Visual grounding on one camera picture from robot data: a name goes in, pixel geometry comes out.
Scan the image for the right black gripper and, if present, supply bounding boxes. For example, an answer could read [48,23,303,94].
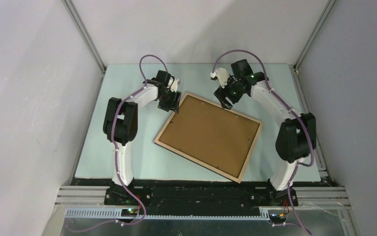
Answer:
[214,75,246,110]

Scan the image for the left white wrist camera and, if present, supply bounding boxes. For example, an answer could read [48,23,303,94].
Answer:
[167,77,180,92]

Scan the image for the grey slotted cable duct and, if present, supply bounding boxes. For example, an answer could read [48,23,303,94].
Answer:
[65,207,270,221]

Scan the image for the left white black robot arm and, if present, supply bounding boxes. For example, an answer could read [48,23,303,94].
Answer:
[102,70,182,205]

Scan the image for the brown cardboard backing board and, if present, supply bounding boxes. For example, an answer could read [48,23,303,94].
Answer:
[158,95,261,180]

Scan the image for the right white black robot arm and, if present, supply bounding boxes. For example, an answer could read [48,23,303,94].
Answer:
[210,59,316,206]

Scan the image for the aluminium corner post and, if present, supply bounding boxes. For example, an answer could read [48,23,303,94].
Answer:
[294,0,337,70]
[62,0,107,74]

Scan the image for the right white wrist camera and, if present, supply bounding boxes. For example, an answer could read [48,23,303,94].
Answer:
[210,68,230,89]

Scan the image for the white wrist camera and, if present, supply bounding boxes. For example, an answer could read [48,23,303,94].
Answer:
[167,77,180,92]
[210,68,230,89]

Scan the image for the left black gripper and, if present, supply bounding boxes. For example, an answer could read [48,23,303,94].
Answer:
[157,88,181,114]

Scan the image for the right aluminium corner post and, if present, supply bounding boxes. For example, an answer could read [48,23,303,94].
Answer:
[294,0,337,70]

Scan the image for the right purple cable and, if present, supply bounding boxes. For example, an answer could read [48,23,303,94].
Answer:
[212,49,313,235]

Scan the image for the wooden picture frame with glass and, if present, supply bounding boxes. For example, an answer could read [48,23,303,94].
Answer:
[154,91,264,184]

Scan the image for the aluminium front rail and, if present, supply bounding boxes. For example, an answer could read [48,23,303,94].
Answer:
[56,186,350,210]

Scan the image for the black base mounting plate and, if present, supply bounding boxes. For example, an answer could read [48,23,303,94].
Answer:
[104,186,298,216]

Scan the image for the left aluminium corner post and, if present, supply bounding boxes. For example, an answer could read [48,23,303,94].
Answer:
[62,0,107,74]

